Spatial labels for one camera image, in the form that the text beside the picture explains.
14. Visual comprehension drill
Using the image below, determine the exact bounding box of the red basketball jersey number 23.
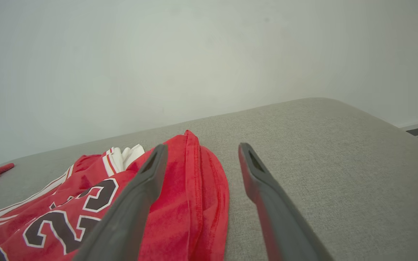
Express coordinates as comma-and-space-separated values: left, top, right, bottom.
0, 130, 230, 261

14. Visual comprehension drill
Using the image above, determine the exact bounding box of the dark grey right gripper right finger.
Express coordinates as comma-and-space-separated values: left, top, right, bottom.
238, 142, 335, 261

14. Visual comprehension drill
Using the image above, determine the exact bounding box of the grey fabric sofa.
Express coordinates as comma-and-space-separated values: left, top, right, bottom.
0, 97, 418, 261

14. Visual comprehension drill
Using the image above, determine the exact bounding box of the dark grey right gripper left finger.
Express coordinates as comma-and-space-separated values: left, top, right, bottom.
72, 144, 168, 261

